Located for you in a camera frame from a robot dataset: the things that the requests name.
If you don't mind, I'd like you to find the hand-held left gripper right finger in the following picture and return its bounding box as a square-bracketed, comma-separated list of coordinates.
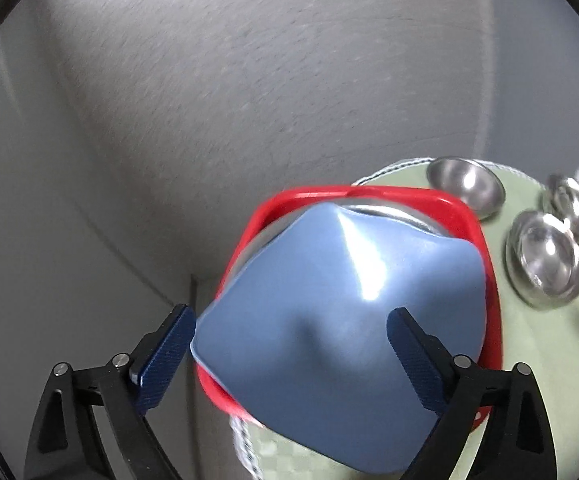
[386, 307, 558, 480]

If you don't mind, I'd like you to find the red plastic basket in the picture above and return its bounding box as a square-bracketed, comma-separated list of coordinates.
[195, 186, 504, 437]

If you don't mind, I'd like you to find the green woven placemat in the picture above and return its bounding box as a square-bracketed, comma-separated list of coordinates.
[230, 158, 579, 480]

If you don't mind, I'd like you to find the blue square plate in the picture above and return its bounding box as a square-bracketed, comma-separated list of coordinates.
[189, 203, 487, 475]

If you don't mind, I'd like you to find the steel bowl under plate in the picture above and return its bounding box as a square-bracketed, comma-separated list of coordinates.
[239, 203, 451, 271]

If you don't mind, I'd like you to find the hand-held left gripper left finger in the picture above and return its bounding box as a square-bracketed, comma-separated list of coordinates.
[23, 303, 197, 480]

